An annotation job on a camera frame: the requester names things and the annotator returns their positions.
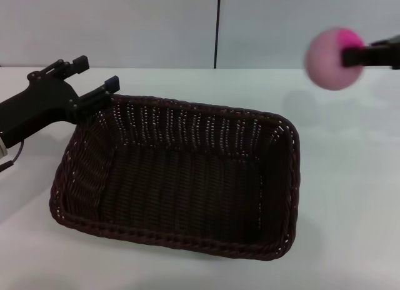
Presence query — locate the dark vertical wall strip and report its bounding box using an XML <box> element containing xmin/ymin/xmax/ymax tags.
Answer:
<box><xmin>214</xmin><ymin>0</ymin><xmax>223</xmax><ymax>69</ymax></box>

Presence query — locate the pink foam ball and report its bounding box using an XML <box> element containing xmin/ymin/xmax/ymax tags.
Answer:
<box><xmin>304</xmin><ymin>26</ymin><xmax>366</xmax><ymax>91</ymax></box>

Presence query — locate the dark brown woven basket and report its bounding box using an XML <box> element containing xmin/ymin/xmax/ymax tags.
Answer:
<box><xmin>48</xmin><ymin>94</ymin><xmax>301</xmax><ymax>263</ymax></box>

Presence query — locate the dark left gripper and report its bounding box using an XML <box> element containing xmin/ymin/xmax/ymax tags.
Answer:
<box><xmin>0</xmin><ymin>54</ymin><xmax>121</xmax><ymax>148</ymax></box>

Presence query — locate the thin dark cable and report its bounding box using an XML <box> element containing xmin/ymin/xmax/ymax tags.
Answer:
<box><xmin>0</xmin><ymin>139</ymin><xmax>25</xmax><ymax>174</ymax></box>

